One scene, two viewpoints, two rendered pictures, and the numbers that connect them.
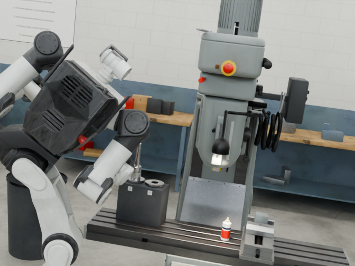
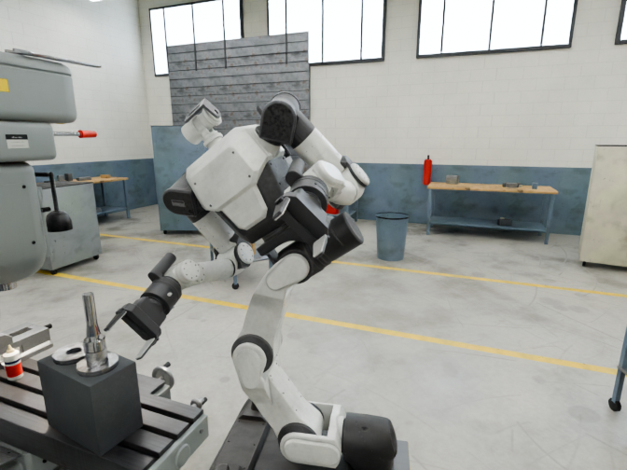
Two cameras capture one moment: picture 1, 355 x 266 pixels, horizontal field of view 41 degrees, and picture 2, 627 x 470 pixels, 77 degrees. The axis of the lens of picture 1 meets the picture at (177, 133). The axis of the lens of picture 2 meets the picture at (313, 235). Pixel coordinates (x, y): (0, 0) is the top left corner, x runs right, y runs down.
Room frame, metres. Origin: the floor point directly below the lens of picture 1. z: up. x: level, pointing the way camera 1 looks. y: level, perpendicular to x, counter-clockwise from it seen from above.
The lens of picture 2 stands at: (2.90, 0.89, 1.69)
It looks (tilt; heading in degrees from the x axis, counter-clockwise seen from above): 14 degrees down; 194
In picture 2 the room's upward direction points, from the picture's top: straight up
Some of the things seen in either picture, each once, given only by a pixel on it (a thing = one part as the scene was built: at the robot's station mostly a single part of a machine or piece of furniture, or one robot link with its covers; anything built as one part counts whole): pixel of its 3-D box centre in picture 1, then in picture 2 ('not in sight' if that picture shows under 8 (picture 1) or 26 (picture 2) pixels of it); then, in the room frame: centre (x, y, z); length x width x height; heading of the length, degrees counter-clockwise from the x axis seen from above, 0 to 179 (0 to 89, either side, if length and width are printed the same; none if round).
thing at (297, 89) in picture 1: (296, 100); not in sight; (2.36, -0.57, 1.62); 0.20 x 0.09 x 0.21; 173
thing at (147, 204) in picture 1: (142, 200); (90, 391); (2.19, 0.13, 1.06); 0.22 x 0.12 x 0.20; 75
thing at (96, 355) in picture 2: (136, 173); (96, 352); (2.20, 0.17, 1.19); 0.05 x 0.05 x 0.05
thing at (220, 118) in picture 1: (219, 140); (36, 223); (2.00, -0.18, 1.45); 0.04 x 0.04 x 0.21; 83
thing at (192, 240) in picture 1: (215, 243); (19, 394); (2.10, -0.24, 0.92); 1.24 x 0.23 x 0.08; 83
